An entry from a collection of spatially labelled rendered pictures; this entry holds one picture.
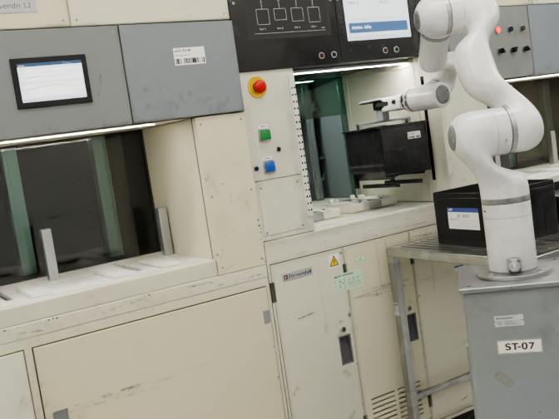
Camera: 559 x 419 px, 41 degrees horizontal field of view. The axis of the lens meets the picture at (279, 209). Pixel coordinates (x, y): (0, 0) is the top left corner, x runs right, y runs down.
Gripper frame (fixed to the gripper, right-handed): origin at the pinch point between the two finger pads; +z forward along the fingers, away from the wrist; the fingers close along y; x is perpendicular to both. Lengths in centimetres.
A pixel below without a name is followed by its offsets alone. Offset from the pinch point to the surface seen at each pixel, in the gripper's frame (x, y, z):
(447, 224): -42, -5, -32
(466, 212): -38, -5, -41
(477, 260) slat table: -51, -15, -54
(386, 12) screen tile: 30.9, -0.9, -10.1
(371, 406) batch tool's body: -102, -29, -10
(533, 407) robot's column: -80, -37, -88
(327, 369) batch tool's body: -84, -45, -10
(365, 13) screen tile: 30.9, -10.1, -10.1
